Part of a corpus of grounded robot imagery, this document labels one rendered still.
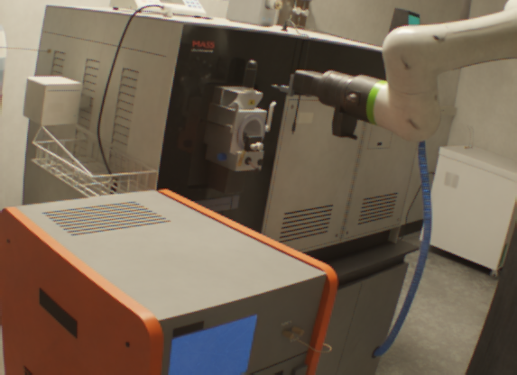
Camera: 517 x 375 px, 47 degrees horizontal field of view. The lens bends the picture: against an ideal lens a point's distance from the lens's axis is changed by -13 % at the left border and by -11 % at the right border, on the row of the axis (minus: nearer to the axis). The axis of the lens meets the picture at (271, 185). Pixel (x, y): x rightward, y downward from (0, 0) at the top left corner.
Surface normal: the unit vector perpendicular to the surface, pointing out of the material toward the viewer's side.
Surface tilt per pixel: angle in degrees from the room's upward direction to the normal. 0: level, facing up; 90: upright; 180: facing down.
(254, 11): 90
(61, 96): 90
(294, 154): 90
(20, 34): 90
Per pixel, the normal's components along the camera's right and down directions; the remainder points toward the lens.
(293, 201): 0.74, 0.30
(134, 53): -0.66, 0.08
